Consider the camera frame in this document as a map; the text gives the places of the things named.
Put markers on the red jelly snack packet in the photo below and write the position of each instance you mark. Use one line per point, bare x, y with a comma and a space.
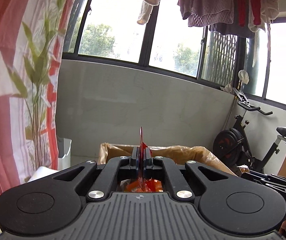
144, 159

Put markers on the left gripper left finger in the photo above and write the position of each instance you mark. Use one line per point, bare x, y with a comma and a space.
111, 175

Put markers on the exercise bike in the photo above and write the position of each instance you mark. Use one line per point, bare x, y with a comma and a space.
234, 148

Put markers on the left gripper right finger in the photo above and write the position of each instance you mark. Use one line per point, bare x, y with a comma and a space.
168, 172

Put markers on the orange chip bag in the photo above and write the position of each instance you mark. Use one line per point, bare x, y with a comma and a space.
147, 185

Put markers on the red patterned curtain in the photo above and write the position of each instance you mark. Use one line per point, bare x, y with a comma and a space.
32, 35

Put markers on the hanging clothes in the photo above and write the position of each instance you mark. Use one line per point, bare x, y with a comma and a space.
242, 18

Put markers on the brown cardboard box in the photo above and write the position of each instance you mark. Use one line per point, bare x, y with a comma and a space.
179, 154

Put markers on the white bin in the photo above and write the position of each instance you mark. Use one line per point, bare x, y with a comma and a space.
64, 153

